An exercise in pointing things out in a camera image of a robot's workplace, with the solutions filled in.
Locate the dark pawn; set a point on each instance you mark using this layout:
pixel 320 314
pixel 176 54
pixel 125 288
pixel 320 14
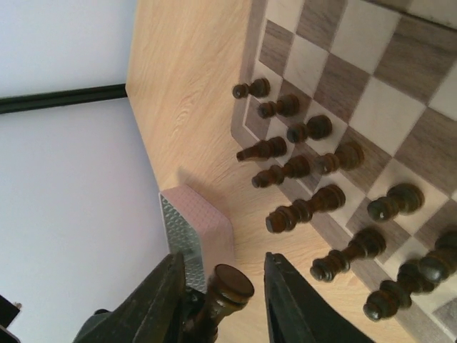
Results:
pixel 287 105
pixel 316 128

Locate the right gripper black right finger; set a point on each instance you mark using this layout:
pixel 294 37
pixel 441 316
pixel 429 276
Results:
pixel 296 312

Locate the wooden chess board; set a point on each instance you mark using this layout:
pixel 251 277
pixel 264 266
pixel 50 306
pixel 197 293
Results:
pixel 384 74

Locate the dark rook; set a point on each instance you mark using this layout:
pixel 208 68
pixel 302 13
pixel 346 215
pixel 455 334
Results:
pixel 229 290

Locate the dark pawn corner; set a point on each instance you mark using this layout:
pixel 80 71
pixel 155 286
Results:
pixel 259 88

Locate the dark chess piece off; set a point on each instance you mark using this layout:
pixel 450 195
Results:
pixel 392 296

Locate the silver tin lid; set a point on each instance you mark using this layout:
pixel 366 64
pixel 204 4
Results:
pixel 198 230

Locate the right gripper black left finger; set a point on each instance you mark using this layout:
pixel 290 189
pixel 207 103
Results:
pixel 153 312

